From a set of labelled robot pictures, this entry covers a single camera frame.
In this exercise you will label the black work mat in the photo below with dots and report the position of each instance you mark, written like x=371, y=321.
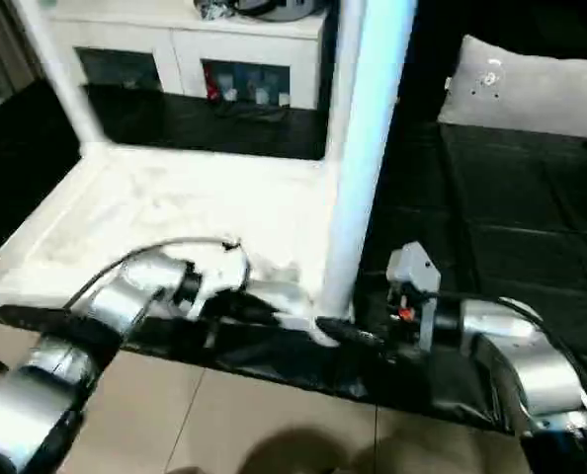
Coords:
x=521, y=197

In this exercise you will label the grey window curtain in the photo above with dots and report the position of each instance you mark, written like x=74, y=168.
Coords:
x=2, y=49

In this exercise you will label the white plastic table top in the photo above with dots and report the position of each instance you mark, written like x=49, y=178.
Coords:
x=175, y=197

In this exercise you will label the black plastic packet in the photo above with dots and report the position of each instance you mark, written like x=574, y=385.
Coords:
x=214, y=10

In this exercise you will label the black sofa with gold label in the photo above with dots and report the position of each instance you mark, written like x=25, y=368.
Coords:
x=432, y=49

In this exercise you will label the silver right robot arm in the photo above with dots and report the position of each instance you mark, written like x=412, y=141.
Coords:
x=545, y=365

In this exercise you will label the grey printed pillow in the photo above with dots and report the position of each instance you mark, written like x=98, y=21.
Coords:
x=521, y=94

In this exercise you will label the white cabinet with glass doors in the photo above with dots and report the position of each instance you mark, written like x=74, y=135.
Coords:
x=175, y=44

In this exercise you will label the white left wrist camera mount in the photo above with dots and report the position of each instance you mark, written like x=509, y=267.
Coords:
x=224, y=276

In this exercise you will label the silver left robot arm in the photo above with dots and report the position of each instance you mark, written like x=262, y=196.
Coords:
x=115, y=296

